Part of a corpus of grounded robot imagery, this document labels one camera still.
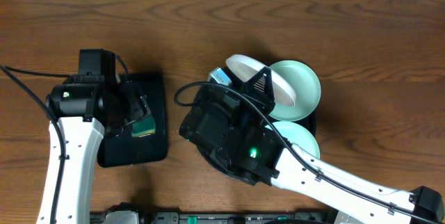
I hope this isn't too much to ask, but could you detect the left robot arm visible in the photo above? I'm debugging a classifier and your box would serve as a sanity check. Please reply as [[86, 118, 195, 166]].
[[37, 49, 151, 223]]

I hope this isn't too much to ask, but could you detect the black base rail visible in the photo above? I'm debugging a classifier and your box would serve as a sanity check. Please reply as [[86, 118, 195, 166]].
[[90, 202, 338, 224]]

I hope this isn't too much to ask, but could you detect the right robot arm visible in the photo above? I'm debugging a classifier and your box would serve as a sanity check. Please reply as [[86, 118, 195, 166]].
[[179, 66, 444, 223]]

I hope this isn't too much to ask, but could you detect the green yellow sponge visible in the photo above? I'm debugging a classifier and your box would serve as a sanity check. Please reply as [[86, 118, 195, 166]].
[[131, 116, 156, 138]]

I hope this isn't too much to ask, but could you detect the round black tray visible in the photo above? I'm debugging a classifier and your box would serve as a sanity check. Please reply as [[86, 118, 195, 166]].
[[194, 84, 318, 183]]

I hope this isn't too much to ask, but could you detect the black rectangular tray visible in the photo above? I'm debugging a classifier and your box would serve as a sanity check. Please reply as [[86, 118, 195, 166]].
[[97, 73, 168, 168]]

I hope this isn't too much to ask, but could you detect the white plate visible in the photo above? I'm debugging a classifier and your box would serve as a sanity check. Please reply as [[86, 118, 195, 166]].
[[225, 54, 296, 106]]

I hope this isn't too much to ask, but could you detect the mint green plate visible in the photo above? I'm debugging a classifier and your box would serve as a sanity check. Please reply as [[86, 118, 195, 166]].
[[273, 121, 320, 159], [270, 61, 321, 122]]

